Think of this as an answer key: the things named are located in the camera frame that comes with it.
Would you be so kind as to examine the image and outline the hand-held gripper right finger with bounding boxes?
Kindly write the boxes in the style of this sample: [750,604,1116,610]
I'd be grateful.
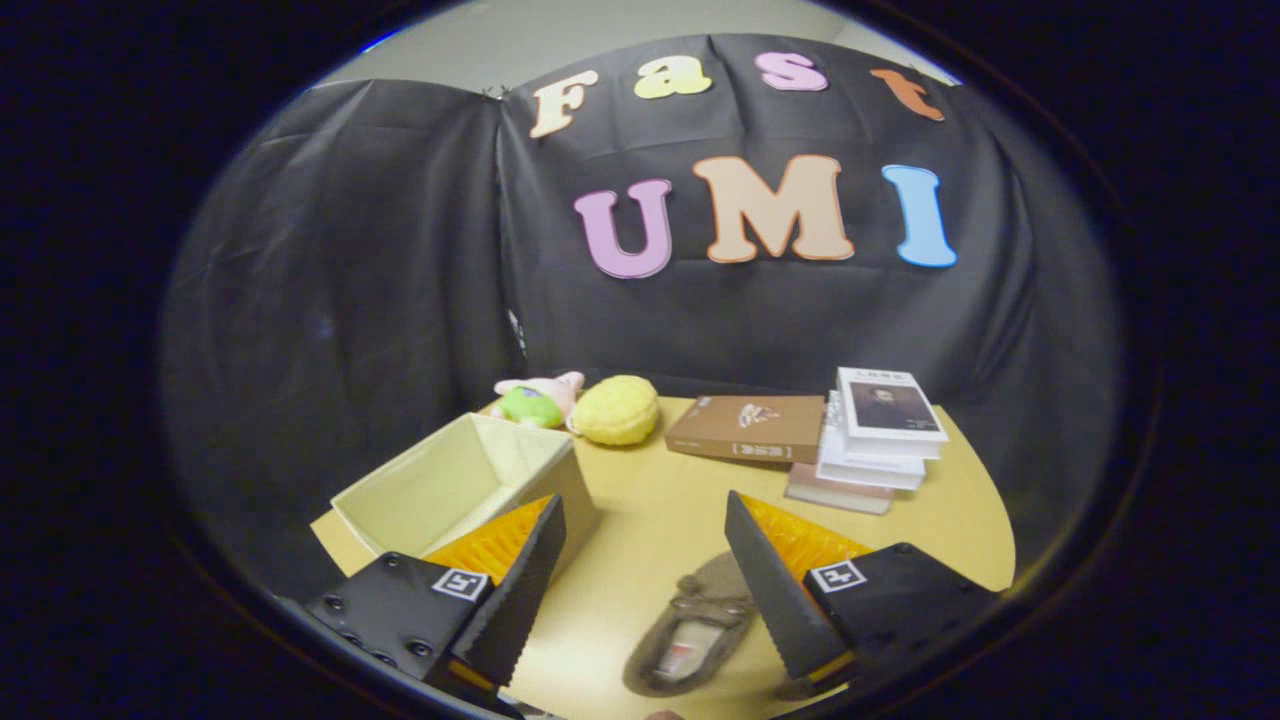
[724,490,1001,698]

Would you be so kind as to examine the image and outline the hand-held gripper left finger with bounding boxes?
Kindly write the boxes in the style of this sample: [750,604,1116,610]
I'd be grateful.
[305,494,568,713]

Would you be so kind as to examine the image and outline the beige fabric storage box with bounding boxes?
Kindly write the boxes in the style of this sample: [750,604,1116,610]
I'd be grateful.
[330,412,601,581]

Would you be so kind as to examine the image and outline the pale pink book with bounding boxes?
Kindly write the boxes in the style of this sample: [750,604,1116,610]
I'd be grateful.
[786,462,896,516]

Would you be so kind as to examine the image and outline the plain white book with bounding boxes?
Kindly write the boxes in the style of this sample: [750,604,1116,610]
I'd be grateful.
[817,392,928,491]

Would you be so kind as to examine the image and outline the brown book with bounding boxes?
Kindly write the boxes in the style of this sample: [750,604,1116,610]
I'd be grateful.
[665,394,827,464]

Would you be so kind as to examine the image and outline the pink and green plush toy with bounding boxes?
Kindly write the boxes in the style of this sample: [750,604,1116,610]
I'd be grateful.
[493,372,586,429]

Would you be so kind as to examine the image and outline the yellow round plush toy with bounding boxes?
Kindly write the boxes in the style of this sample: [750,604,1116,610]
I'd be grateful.
[572,375,661,446]

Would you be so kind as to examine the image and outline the black backdrop cloth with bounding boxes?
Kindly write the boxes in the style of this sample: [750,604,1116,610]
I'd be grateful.
[160,35,1121,601]

